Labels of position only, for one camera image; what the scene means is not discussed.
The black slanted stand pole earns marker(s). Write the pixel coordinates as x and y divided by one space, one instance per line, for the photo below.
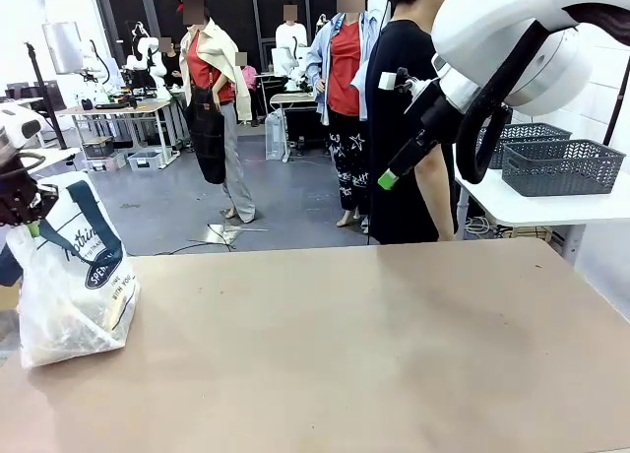
621 96

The person's right hand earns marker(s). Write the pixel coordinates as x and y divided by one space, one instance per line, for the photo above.
448 231

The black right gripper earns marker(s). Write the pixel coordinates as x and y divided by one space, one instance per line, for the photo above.
433 115

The background person in black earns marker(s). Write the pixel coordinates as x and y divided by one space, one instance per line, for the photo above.
171 69

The white side table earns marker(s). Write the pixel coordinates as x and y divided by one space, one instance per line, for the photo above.
541 209

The clear storage bin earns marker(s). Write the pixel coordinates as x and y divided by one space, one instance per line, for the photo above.
112 161

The black storage bin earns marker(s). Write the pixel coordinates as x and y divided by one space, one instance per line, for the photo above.
98 147

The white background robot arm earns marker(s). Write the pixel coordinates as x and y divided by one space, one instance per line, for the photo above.
96 64
295 74
157 69

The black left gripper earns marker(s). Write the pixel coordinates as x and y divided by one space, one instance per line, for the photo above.
24 197

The mannequin blue shirt red top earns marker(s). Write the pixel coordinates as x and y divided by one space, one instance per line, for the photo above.
344 69

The translucent plastic container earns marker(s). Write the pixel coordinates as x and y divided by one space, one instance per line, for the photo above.
275 138

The white storage box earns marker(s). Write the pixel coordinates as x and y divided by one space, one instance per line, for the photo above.
568 246

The person in black t-shirt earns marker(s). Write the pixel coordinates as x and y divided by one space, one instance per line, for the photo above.
394 128

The background person in white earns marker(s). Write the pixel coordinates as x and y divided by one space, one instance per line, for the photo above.
290 34

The metal mannequin base plate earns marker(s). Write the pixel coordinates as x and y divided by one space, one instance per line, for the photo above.
224 234

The person's right forearm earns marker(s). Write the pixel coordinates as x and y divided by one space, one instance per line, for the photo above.
435 197

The white storage bin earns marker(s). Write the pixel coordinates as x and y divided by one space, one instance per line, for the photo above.
145 160

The seated person in pink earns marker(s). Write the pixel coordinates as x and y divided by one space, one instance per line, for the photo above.
250 79

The grey plastic lattice basket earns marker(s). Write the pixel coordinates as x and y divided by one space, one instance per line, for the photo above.
531 130
561 172

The white desk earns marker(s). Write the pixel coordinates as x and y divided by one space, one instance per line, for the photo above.
19 101

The mannequin beige jacket red shirt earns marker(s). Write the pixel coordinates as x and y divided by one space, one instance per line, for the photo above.
211 49

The grey rectangular panel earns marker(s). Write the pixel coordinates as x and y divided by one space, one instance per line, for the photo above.
63 46

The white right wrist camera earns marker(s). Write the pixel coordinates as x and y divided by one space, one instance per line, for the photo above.
387 81

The black tripod stand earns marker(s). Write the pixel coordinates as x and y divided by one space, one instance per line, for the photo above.
42 88

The dark background desk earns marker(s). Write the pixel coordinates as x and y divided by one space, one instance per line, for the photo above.
300 101

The wood-top workbench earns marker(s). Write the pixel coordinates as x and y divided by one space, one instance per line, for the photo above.
128 109

